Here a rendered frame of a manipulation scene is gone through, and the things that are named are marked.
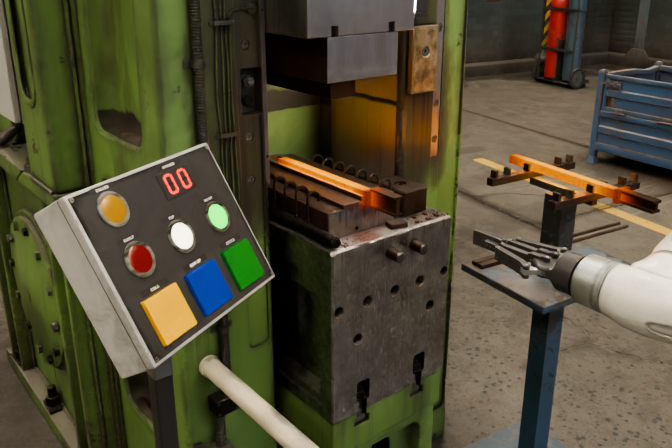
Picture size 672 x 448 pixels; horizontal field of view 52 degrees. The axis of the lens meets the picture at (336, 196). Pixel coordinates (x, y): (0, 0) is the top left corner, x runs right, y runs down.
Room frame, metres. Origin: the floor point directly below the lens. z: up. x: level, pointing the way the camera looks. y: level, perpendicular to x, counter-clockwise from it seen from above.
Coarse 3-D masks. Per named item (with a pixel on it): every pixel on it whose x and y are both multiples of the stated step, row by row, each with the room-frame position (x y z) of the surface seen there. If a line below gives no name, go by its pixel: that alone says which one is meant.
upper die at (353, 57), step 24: (288, 48) 1.54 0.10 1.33; (312, 48) 1.47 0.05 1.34; (336, 48) 1.45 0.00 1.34; (360, 48) 1.49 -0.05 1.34; (384, 48) 1.53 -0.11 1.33; (288, 72) 1.54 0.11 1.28; (312, 72) 1.47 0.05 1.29; (336, 72) 1.45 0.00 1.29; (360, 72) 1.49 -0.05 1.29; (384, 72) 1.53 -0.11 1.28
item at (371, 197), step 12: (300, 168) 1.70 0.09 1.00; (312, 168) 1.69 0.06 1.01; (336, 180) 1.59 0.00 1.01; (348, 180) 1.59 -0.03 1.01; (360, 192) 1.52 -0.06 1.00; (372, 192) 1.49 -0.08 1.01; (384, 192) 1.47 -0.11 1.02; (372, 204) 1.49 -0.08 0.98; (384, 204) 1.46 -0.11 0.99; (396, 204) 1.43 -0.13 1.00
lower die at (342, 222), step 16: (272, 160) 1.79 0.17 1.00; (304, 160) 1.82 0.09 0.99; (272, 176) 1.68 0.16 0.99; (288, 176) 1.68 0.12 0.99; (304, 176) 1.66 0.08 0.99; (352, 176) 1.67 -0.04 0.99; (272, 192) 1.60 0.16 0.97; (288, 192) 1.58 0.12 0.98; (304, 192) 1.58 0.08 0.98; (320, 192) 1.55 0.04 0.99; (336, 192) 1.55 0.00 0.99; (352, 192) 1.52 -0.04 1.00; (288, 208) 1.55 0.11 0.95; (304, 208) 1.50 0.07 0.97; (320, 208) 1.47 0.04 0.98; (336, 208) 1.47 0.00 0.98; (352, 208) 1.48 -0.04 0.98; (368, 208) 1.51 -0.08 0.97; (320, 224) 1.45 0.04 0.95; (336, 224) 1.45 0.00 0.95; (352, 224) 1.48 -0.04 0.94; (368, 224) 1.51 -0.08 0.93
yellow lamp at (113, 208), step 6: (108, 198) 0.97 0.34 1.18; (114, 198) 0.98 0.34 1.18; (102, 204) 0.96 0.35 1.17; (108, 204) 0.97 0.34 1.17; (114, 204) 0.97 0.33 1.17; (120, 204) 0.98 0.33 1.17; (102, 210) 0.95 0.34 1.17; (108, 210) 0.96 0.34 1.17; (114, 210) 0.97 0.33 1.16; (120, 210) 0.98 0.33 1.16; (108, 216) 0.95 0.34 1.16; (114, 216) 0.96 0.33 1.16; (120, 216) 0.97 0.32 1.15
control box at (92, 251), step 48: (96, 192) 0.97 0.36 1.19; (144, 192) 1.04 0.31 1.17; (192, 192) 1.12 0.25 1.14; (48, 240) 0.94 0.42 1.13; (96, 240) 0.92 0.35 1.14; (144, 240) 0.98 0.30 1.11; (96, 288) 0.90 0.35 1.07; (144, 288) 0.93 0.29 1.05; (144, 336) 0.88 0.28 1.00; (192, 336) 0.94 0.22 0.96
